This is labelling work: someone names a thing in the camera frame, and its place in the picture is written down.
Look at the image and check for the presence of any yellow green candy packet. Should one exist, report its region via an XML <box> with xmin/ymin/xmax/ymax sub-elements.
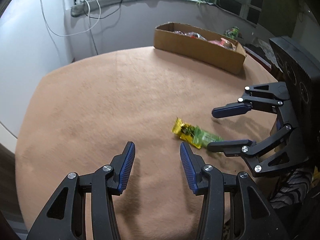
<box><xmin>171</xmin><ymin>118</ymin><xmax>223</xmax><ymax>149</ymax></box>

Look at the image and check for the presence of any clear red-ended snack bag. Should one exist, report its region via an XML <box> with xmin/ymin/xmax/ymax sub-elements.
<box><xmin>174</xmin><ymin>30</ymin><xmax>185</xmax><ymax>35</ymax></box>

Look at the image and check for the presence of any green snack bag background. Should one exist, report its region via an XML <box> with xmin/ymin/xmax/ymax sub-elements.
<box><xmin>223</xmin><ymin>27</ymin><xmax>241</xmax><ymax>40</ymax></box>

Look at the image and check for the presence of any long cardboard box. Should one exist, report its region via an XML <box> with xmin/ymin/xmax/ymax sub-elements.
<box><xmin>153</xmin><ymin>22</ymin><xmax>246</xmax><ymax>75</ymax></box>

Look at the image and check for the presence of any tan table cloth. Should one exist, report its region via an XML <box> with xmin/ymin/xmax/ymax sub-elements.
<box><xmin>15</xmin><ymin>47</ymin><xmax>275</xmax><ymax>239</ymax></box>

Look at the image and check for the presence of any black cable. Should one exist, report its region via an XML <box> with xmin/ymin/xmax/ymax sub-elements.
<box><xmin>85</xmin><ymin>0</ymin><xmax>130</xmax><ymax>55</ymax></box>

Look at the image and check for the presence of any white cable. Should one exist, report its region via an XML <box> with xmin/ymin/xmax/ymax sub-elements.
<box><xmin>37</xmin><ymin>0</ymin><xmax>102</xmax><ymax>38</ymax></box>

